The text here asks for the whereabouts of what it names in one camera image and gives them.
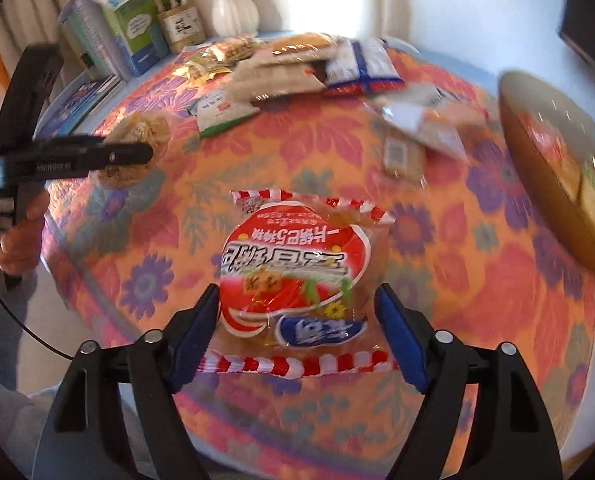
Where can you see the yellow sponge cake package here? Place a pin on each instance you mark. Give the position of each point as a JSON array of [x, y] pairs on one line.
[[304, 46]]

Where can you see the white ribbed vase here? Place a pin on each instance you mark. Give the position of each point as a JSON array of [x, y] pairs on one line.
[[234, 17]]

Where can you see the white green snack pouch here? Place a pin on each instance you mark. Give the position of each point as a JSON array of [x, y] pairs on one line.
[[215, 113]]

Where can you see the round cracker bag yellow label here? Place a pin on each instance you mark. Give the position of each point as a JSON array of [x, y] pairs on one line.
[[138, 143]]

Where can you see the person's left hand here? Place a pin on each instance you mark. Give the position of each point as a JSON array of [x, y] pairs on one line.
[[20, 247]]

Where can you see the bamboo pen holder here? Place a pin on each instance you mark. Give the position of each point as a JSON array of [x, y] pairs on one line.
[[180, 23]]

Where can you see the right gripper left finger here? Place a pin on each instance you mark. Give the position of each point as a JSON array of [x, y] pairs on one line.
[[85, 436]]

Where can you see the blue white snack bag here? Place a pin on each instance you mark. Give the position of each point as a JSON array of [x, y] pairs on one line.
[[362, 66]]

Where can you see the small brown barcode snack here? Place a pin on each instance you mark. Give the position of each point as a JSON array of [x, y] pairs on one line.
[[404, 159]]

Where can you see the stack of flat blue books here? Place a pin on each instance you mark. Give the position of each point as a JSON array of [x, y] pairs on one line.
[[64, 115]]

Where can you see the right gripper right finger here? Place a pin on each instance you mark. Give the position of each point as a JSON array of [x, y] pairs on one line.
[[511, 436]]

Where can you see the red white rice cracker bag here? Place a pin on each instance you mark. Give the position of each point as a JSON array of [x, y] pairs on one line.
[[297, 277]]

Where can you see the yellow snack pack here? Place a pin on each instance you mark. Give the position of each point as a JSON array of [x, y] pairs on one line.
[[201, 68]]

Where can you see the toast slice package black logo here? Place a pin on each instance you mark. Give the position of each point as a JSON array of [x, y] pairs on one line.
[[431, 116]]

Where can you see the small sandwich biscuit pack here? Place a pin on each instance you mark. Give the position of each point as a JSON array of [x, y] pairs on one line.
[[234, 49]]

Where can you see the white desk lamp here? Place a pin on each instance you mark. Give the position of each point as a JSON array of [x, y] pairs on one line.
[[380, 18]]

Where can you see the brown glass bowl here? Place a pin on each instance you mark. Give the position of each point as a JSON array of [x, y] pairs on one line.
[[550, 138]]

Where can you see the floral orange tablecloth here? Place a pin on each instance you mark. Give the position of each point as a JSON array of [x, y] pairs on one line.
[[467, 249]]

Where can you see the white bread package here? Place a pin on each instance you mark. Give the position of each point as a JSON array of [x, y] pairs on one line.
[[251, 82]]

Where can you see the row of upright books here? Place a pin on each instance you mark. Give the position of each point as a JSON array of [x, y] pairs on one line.
[[86, 40]]

